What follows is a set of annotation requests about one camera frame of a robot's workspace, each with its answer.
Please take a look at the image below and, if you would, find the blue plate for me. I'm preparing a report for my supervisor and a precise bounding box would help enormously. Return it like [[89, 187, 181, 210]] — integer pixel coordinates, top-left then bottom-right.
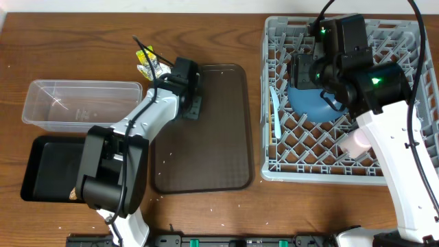
[[287, 87, 348, 123]]

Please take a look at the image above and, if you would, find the snack wrapper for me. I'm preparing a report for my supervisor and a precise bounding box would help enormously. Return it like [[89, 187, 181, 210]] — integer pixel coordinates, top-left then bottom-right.
[[136, 49, 165, 81]]

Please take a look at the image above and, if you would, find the light blue plastic knife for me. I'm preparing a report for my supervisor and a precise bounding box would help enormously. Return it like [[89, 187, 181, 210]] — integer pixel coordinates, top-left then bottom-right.
[[270, 86, 282, 139]]

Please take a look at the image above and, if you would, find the pink plastic cup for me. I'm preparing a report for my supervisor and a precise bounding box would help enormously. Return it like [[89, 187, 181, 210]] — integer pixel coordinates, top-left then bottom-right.
[[340, 129, 371, 158]]

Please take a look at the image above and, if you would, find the brown mushroom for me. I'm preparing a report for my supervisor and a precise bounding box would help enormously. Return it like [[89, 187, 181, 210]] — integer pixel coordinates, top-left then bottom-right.
[[69, 187, 78, 200]]

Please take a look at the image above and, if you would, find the white napkin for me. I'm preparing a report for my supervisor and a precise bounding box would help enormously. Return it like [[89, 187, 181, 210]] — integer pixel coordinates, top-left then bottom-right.
[[159, 62, 171, 78]]

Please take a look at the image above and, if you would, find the wooden chopstick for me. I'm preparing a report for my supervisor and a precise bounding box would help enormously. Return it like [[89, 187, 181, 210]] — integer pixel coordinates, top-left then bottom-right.
[[268, 107, 272, 145]]

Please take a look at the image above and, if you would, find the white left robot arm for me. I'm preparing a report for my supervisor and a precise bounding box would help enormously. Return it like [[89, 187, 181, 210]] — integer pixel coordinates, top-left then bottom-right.
[[74, 72, 200, 246]]

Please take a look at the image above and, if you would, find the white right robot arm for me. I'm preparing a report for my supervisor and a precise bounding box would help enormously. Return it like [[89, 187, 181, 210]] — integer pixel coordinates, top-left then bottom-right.
[[288, 52, 438, 246]]

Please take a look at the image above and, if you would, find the grey dishwasher rack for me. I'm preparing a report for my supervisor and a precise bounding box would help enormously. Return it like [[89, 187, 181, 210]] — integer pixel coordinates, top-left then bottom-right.
[[260, 16, 438, 185]]

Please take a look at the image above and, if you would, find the brown serving tray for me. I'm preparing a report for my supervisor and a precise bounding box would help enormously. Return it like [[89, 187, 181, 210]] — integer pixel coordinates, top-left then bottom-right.
[[151, 64, 254, 194]]

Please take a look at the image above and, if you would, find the clear plastic bin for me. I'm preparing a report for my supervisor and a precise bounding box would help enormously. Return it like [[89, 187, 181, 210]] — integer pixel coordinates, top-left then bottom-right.
[[22, 80, 143, 132]]

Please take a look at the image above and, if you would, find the black bin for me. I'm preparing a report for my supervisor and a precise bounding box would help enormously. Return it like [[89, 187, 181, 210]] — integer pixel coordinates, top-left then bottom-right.
[[21, 136, 85, 204]]

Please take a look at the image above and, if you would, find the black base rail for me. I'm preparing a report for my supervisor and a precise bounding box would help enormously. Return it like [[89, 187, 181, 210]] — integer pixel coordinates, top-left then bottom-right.
[[65, 235, 336, 247]]

